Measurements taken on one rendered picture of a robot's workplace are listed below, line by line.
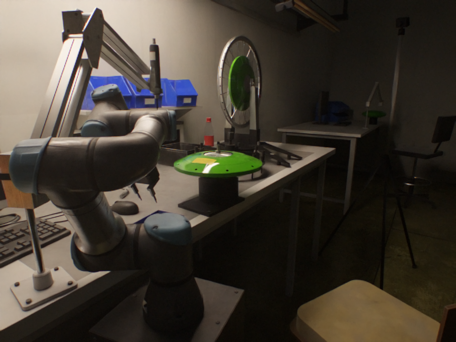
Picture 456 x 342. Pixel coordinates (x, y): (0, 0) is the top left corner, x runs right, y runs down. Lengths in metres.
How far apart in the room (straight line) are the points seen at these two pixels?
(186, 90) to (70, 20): 1.34
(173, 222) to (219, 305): 0.22
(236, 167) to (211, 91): 1.61
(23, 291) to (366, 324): 0.91
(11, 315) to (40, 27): 1.29
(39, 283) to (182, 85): 1.63
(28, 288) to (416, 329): 1.03
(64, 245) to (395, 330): 0.97
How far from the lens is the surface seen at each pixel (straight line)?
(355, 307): 1.14
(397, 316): 1.15
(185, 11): 2.33
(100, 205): 0.50
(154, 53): 1.26
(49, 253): 0.87
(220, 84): 1.59
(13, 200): 0.66
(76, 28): 0.80
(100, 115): 0.63
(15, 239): 0.95
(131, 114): 0.61
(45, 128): 0.69
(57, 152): 0.42
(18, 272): 0.83
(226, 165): 0.94
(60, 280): 0.73
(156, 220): 0.59
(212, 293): 0.74
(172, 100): 1.89
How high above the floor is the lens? 1.29
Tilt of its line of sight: 14 degrees down
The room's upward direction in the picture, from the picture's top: straight up
